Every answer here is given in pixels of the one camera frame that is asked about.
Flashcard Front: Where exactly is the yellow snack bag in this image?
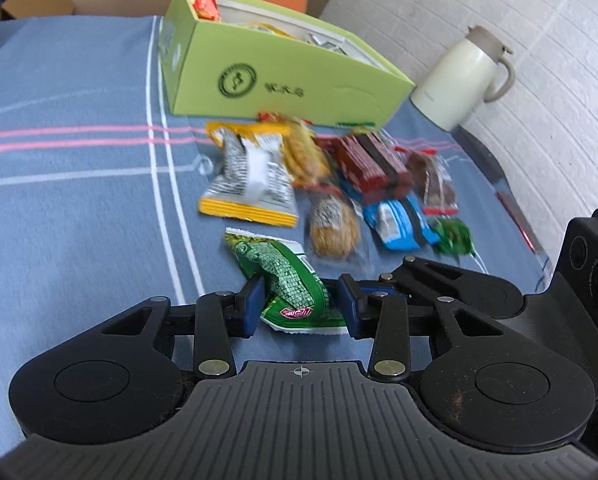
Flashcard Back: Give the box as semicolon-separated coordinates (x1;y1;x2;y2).
198;122;299;228

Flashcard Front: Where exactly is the small green candy packet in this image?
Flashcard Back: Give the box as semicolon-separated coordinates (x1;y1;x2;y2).
428;217;476;259

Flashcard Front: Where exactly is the blue snack packet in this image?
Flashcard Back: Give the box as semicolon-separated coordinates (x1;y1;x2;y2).
362;195;441;252

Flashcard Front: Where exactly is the red snack bag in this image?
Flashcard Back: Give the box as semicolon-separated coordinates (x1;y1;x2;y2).
189;0;221;22

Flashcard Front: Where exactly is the golden transparent snack bag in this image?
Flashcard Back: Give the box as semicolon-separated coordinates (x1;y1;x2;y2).
243;22;295;39

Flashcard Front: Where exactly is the dark red snack box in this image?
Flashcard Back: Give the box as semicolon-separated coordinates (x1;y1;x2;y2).
316;131;413;206

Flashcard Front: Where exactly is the silver foil snack packet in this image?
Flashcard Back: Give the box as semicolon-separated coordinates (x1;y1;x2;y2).
307;32;348;56

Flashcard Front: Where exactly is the green cardboard box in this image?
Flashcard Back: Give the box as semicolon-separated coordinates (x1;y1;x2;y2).
158;0;414;127

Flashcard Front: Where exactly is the green snack packet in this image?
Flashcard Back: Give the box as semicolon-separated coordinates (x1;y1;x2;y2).
224;228;346;335

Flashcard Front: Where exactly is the biscuit stack clear wrapper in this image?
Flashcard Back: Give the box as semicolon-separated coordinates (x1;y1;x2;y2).
258;112;333;188

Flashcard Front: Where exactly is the white thermos jug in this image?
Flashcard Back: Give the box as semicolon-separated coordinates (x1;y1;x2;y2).
411;26;516;132

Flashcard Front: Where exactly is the round cracker clear packet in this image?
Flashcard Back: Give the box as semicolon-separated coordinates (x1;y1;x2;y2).
307;191;367;266

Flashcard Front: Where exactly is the blue striped tablecloth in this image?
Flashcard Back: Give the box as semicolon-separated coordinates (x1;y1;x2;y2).
0;14;551;461

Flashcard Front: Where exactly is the brown cookie clear packet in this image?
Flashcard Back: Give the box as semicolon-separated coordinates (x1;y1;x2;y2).
399;148;459;217

